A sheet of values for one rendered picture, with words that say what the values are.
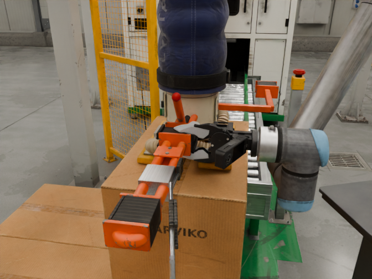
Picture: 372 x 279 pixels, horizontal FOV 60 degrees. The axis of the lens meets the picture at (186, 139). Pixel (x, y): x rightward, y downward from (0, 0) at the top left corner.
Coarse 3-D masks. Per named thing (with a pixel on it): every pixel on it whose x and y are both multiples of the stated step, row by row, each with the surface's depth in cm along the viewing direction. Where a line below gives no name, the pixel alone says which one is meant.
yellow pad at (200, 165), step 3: (234, 126) 124; (204, 141) 112; (207, 141) 111; (210, 141) 110; (198, 162) 98; (201, 162) 97; (213, 162) 97; (198, 165) 97; (201, 165) 97; (204, 165) 96; (207, 165) 96; (210, 165) 96; (213, 165) 96; (231, 165) 96; (207, 168) 97; (210, 168) 97; (213, 168) 96; (216, 168) 96; (219, 168) 96; (225, 168) 96; (228, 168) 96
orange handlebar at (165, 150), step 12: (228, 108) 109; (240, 108) 109; (252, 108) 108; (264, 108) 107; (192, 120) 95; (168, 144) 80; (180, 144) 79; (156, 156) 74; (168, 156) 73; (180, 156) 75; (144, 192) 61; (156, 192) 60; (120, 240) 49; (132, 240) 48; (144, 240) 49
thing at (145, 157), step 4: (160, 124) 126; (152, 136) 115; (144, 148) 105; (144, 152) 102; (148, 152) 102; (140, 156) 100; (144, 156) 100; (148, 156) 100; (152, 156) 100; (140, 160) 100; (144, 160) 99; (148, 160) 99; (152, 160) 99
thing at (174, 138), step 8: (160, 128) 85; (168, 128) 87; (160, 136) 81; (168, 136) 81; (176, 136) 81; (184, 136) 80; (192, 136) 81; (160, 144) 82; (176, 144) 82; (192, 144) 84; (184, 152) 82; (192, 152) 83
